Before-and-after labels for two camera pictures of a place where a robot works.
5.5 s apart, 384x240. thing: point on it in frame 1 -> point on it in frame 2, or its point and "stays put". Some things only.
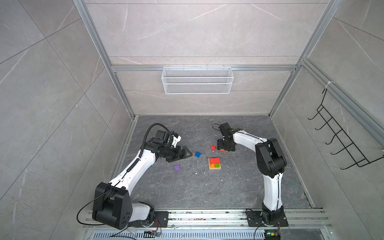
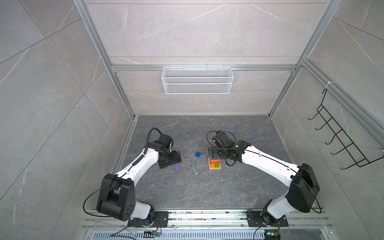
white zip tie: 328,83 stays put
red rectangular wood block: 214,160 stays put
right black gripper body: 222,144 -> 217,153
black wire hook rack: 360,159 stays put
